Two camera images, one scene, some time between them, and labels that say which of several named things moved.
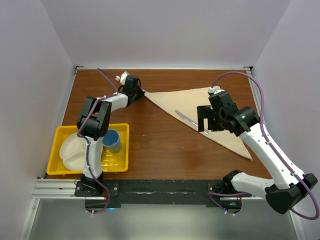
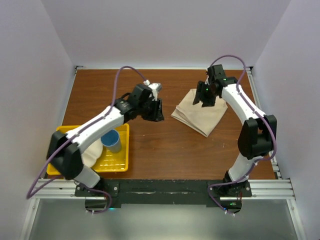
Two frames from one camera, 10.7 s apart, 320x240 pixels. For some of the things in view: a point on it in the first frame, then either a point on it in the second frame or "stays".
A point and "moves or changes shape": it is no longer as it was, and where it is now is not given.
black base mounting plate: (212, 192) stays
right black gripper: (206, 111) -> (206, 102)
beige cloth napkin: (186, 100) moves or changes shape
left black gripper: (141, 93) -> (159, 115)
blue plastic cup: (111, 141) stays
